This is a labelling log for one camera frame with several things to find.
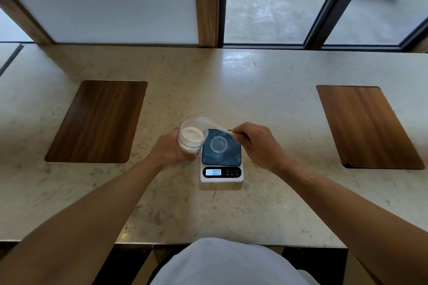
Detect person's left hand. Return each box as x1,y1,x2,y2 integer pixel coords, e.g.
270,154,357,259
148,128,198,172

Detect person's right hand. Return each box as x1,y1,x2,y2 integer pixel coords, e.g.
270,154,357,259
232,122,289,175

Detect clear jar of white powder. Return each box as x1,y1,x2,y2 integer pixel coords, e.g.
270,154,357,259
177,118,209,157

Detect clear plastic measuring spoon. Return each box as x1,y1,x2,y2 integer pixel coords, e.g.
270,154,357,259
195,116,239,135

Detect person's left forearm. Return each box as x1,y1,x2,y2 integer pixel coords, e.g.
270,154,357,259
0,156,168,285

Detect person's right forearm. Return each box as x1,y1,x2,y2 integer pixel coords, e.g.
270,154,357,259
272,158,428,285

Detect small clear plastic cup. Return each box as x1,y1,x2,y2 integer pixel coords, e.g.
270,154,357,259
210,136,228,153

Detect white digital kitchen scale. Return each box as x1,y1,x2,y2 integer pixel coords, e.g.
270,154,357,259
200,129,244,183

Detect brown wooden placemat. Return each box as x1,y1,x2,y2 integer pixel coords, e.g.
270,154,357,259
45,80,148,164
316,85,425,170

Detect person's white shirt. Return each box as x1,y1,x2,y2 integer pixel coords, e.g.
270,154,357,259
149,238,321,285

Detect wooden pillar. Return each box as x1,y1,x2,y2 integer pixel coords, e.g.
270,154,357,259
193,0,220,48

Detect black framed glass window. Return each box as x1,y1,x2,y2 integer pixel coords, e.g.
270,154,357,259
218,0,428,52

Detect white frosted wall panel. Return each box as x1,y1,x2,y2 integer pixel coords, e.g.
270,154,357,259
0,0,200,45

